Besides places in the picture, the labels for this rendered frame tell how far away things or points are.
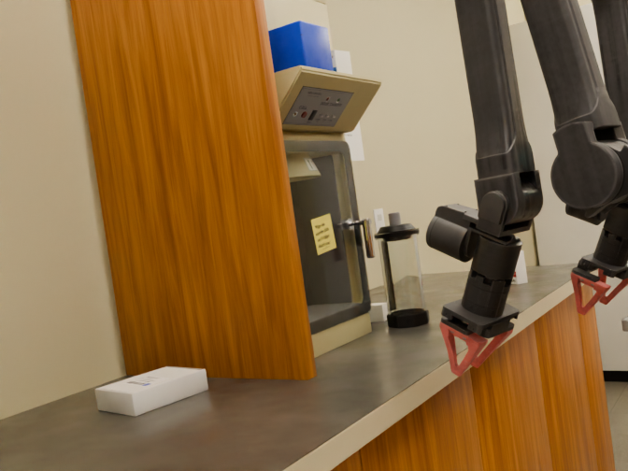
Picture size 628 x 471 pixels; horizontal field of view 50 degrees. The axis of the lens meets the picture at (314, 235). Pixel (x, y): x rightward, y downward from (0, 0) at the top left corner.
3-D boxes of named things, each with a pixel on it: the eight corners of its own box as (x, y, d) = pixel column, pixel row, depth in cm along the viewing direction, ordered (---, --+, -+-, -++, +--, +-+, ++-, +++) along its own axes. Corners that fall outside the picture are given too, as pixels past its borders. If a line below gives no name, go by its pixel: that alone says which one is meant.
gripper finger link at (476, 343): (427, 366, 96) (442, 307, 93) (456, 354, 101) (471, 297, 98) (466, 391, 92) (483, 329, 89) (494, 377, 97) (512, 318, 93)
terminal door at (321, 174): (293, 341, 134) (264, 139, 133) (369, 311, 159) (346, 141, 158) (296, 341, 133) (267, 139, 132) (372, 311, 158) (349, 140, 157)
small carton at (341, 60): (321, 83, 147) (317, 55, 146) (335, 84, 150) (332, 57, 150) (337, 78, 143) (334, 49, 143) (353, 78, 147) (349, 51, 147)
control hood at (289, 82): (259, 130, 132) (251, 78, 131) (345, 133, 159) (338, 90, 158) (306, 118, 125) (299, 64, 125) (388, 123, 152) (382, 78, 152)
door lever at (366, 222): (357, 259, 155) (351, 260, 153) (351, 218, 155) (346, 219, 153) (378, 257, 152) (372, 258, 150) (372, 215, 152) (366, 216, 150)
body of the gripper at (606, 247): (577, 266, 123) (590, 228, 120) (601, 258, 130) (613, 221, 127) (611, 281, 118) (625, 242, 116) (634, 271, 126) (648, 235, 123)
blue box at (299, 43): (264, 78, 134) (258, 33, 133) (294, 83, 142) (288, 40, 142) (306, 66, 128) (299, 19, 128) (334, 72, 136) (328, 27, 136)
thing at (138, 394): (97, 410, 121) (93, 388, 121) (170, 385, 133) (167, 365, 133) (135, 417, 113) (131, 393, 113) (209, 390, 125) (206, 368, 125)
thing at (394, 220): (370, 243, 164) (366, 216, 164) (400, 237, 169) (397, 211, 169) (393, 242, 156) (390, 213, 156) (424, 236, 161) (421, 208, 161)
